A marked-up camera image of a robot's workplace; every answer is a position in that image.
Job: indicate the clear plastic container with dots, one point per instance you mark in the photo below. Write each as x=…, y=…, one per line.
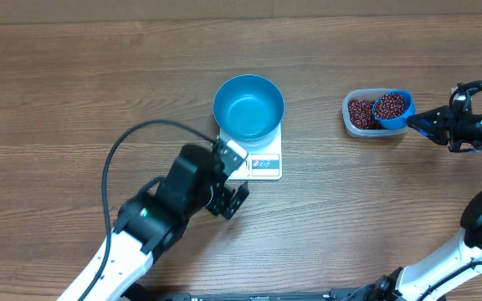
x=370, y=94

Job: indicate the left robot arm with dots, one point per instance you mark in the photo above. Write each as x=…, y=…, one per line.
x=154, y=219

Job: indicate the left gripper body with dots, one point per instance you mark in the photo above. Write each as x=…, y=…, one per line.
x=219, y=200

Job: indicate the white digital kitchen scale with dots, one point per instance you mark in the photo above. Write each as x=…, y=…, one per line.
x=264, y=161

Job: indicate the red beans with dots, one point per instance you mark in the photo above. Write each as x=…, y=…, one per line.
x=360, y=114

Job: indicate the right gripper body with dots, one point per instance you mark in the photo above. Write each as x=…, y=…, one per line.
x=464, y=128

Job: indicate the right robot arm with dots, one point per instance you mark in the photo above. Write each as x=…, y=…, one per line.
x=460, y=258

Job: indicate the blue plastic measuring scoop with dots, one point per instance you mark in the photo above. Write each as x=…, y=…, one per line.
x=392, y=109

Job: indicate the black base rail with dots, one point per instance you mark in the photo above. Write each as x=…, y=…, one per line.
x=139, y=292

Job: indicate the blue metal bowl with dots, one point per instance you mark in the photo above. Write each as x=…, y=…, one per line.
x=248, y=107

